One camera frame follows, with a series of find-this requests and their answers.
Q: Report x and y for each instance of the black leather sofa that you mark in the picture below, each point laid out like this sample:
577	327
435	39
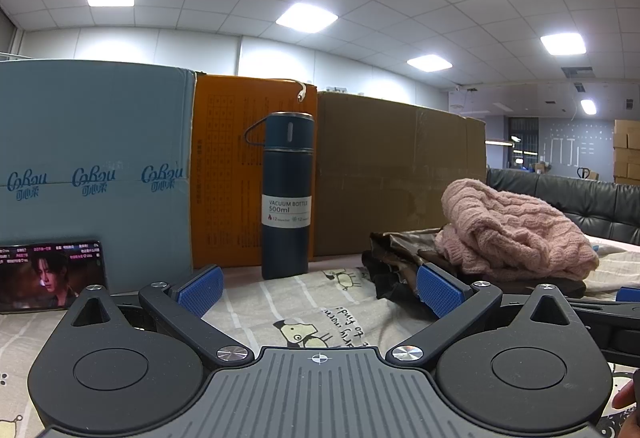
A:
590	198

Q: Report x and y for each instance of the pink knitted sweater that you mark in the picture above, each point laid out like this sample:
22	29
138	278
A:
510	228

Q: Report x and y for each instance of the person's right hand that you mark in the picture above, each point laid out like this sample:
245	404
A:
625	397

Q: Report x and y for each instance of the blue cardboard box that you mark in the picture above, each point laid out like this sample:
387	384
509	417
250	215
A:
90	128

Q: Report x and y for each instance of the ceiling air vent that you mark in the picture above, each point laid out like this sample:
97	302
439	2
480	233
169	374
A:
576	72

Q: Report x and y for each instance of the black smartphone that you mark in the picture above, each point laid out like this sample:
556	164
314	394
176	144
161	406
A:
50	275

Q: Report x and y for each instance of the orange cardboard box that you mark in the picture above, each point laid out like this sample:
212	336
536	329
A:
225	158

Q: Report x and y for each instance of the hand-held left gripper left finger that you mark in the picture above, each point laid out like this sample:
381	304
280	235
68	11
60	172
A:
200	292

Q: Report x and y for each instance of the stack of cardboard boxes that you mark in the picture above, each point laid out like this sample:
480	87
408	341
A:
627	153

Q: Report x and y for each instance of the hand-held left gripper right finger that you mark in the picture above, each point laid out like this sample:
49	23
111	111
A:
440	290

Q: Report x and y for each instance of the dark blue vacuum bottle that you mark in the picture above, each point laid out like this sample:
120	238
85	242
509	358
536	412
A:
286	158

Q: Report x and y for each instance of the dark brown leather garment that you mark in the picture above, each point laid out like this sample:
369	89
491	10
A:
395	258

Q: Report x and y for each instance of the brown cardboard box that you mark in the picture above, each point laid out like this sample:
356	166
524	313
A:
390	168

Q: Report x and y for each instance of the white crumpled cloth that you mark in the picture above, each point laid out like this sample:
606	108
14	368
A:
617	268

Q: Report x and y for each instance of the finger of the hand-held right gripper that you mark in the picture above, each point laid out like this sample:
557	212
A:
620	310
629	294

